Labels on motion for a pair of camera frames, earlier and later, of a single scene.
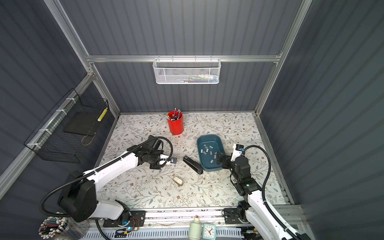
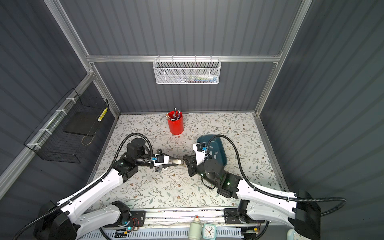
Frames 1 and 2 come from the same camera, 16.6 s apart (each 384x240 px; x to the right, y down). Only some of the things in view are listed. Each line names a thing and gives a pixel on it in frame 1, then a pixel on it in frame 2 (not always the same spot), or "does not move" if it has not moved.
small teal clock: x=209 y=232 does not move
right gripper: x=221 y=159 → x=192 y=166
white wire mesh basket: x=186 y=70 does not move
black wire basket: x=65 y=133 does not move
